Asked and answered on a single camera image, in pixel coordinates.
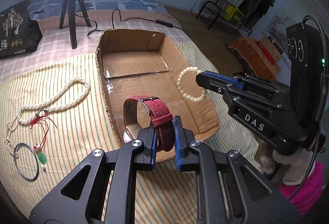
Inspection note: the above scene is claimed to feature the black printed snack bag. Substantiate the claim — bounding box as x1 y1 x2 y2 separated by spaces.
0 0 42 59

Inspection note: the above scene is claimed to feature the yellow striped bed sheet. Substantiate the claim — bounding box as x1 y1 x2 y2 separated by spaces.
1 42 258 216

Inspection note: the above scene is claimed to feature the red strap wristwatch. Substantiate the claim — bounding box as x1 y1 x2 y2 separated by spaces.
123 95 175 152

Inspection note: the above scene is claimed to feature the pink checkered blanket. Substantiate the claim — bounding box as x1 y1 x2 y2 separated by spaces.
1 10 191 82

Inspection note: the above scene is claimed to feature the black power cable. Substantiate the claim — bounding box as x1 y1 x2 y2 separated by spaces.
58 0 189 37

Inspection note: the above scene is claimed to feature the green jade pendant red cord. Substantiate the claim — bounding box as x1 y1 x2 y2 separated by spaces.
28 113 58 172

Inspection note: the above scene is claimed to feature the yellow box on rack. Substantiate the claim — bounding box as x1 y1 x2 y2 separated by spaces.
224 4 244 23

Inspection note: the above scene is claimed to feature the black metal clothes rack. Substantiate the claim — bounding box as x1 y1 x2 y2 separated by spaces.
196 0 276 36

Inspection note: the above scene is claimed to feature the thin dark bangle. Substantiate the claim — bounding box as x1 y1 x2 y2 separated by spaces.
13 142 40 182

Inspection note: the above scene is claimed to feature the orange patterned stool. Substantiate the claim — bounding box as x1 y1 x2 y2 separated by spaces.
226 36 280 80

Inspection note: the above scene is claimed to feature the white bead bracelet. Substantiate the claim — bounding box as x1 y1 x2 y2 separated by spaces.
176 66 208 103

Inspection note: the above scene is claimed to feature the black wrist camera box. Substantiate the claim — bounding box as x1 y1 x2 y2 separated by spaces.
286 23 328 123

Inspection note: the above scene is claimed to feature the brown cardboard box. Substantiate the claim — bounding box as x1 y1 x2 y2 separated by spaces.
95 28 220 165

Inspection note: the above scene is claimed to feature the long white pearl necklace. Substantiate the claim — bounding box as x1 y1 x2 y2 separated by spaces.
4 78 92 159

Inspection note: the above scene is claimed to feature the black tripod stand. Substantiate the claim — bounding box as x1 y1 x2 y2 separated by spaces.
59 0 92 49

